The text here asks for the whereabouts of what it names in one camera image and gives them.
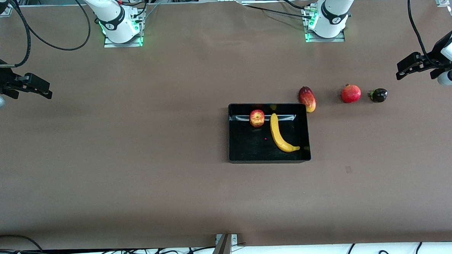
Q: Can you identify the yellow banana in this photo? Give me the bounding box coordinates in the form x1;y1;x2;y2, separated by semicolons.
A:
269;112;301;154

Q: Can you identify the red yellow apple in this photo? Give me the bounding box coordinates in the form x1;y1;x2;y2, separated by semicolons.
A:
249;109;266;128

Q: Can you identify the black plastic box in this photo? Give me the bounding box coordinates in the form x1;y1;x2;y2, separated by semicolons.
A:
226;100;312;166

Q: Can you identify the dark purple mangosteen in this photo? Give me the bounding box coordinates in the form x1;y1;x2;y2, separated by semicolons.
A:
368;87;389;104

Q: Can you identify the red pomegranate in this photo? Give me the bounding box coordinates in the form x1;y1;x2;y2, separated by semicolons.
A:
340;83;362;104

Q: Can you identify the red yellow mango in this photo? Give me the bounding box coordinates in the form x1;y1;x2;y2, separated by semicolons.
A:
298;86;317;114

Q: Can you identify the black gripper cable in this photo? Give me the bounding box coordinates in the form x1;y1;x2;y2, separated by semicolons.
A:
0;0;32;69

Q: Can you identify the black camera cable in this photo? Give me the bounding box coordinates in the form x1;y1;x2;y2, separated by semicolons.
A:
407;0;439;68

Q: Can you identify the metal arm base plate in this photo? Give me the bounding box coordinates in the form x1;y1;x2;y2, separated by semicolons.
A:
103;15;144;48
303;4;346;44

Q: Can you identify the long looping black cable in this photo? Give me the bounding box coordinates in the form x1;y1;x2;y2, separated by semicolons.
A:
13;0;93;53

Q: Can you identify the black base power cable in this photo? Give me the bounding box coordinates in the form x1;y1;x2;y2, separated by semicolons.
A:
277;0;307;13
243;1;313;24

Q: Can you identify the black floor cable loop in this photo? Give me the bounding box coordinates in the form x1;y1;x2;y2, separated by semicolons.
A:
0;233;46;254

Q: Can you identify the small metal bracket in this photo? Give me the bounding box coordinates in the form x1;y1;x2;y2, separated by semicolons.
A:
215;233;238;245

